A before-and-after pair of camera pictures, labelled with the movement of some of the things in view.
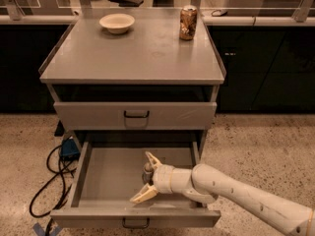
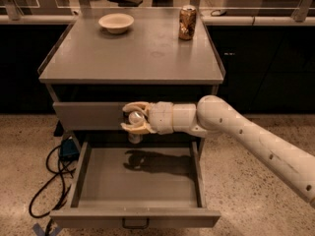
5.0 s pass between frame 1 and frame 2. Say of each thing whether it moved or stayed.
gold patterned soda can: stayed
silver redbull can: moved
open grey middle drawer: stayed
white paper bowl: stayed
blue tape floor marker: stayed
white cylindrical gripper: moved
